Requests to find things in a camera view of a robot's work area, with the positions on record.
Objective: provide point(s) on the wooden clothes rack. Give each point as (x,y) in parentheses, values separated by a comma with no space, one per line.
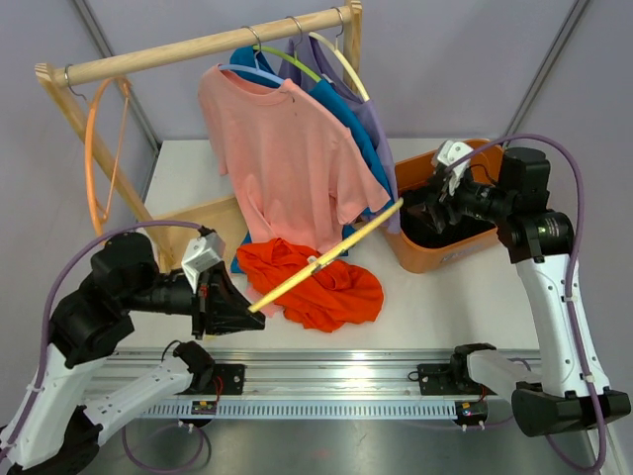
(57,82)

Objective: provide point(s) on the blue t shirt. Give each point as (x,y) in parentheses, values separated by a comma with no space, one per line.
(346,119)

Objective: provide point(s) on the aluminium mounting rail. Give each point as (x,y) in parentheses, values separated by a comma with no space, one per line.
(327,385)

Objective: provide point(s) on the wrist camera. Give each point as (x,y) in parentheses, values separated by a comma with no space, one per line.
(448,165)
(201,254)

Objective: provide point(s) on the light blue clothes hanger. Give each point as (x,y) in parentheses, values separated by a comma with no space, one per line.
(253,69)

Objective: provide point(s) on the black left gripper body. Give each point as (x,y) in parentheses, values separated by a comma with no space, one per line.
(201,306)

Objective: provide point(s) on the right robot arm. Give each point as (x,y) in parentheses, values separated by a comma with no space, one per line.
(571,392)

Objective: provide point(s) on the black t shirt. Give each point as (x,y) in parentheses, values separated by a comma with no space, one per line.
(424,234)

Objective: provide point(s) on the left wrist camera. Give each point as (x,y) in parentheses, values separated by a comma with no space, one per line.
(201,254)

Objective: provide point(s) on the pink t shirt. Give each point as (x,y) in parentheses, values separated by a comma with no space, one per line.
(292,163)

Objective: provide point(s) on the lavender t shirt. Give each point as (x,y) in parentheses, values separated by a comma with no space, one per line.
(360,118)

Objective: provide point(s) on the yellow clothes hanger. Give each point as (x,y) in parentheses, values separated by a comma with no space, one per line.
(315,266)

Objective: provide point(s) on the orange t shirt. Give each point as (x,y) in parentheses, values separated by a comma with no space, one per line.
(340,294)

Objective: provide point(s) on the wooden tray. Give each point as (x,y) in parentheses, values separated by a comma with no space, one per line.
(223,216)

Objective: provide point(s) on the cream clothes hanger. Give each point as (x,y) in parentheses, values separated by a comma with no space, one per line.
(351,76)

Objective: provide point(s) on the green clothes hanger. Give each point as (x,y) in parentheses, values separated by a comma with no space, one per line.
(291,66)

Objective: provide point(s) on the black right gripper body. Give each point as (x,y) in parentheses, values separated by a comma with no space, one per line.
(457,205)

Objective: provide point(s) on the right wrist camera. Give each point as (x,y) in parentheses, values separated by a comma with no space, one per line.
(448,165)

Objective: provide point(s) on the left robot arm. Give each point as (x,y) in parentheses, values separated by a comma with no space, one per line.
(55,430)

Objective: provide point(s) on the orange plastic basket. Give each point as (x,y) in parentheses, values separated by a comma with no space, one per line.
(416,247)

